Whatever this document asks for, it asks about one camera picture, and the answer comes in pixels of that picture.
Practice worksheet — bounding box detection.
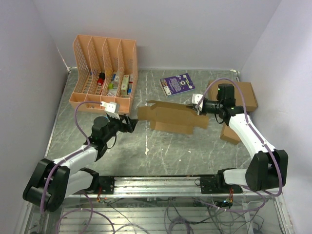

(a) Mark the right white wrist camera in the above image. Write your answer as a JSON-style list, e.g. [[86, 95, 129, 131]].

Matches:
[[192, 94, 203, 105]]

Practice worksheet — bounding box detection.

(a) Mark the aluminium rail frame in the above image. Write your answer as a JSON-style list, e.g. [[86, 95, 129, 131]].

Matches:
[[17, 176, 295, 234]]

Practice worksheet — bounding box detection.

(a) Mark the brown cardboard box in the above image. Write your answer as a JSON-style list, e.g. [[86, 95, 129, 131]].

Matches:
[[137, 100, 209, 135]]

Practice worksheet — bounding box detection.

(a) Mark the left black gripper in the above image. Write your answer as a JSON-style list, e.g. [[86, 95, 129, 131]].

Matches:
[[103, 113, 137, 143]]

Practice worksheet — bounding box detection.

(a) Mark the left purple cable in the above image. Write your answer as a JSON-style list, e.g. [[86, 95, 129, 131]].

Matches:
[[39, 101, 103, 214]]

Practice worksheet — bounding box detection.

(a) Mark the white green carton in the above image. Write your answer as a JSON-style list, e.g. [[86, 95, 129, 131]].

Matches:
[[120, 75, 130, 96]]

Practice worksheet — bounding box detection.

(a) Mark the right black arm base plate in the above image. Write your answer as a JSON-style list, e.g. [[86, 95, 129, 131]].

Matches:
[[195, 176, 243, 194]]

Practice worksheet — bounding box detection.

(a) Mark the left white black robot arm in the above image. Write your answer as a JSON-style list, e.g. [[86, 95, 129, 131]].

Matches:
[[22, 115, 138, 212]]

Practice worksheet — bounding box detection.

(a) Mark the red black bottle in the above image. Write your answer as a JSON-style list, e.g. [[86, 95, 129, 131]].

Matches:
[[97, 72, 106, 86]]

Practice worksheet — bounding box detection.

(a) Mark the purple book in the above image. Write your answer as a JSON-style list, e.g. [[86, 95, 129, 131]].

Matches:
[[160, 73, 195, 97]]

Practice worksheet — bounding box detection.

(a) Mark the pink plastic file organizer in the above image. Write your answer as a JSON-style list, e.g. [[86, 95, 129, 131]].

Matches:
[[69, 35, 138, 114]]

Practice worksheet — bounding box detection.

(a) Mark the large folded cardboard box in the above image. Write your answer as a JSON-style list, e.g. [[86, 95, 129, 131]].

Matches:
[[206, 80, 258, 113]]

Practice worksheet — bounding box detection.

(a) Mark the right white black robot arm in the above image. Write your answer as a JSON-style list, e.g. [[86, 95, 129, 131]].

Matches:
[[188, 83, 288, 196]]

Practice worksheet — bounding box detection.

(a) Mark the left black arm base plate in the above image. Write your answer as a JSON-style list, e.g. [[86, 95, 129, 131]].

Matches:
[[96, 176, 115, 195]]

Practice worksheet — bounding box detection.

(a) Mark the small folded cardboard box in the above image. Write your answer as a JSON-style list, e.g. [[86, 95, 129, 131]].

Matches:
[[220, 124, 241, 145]]

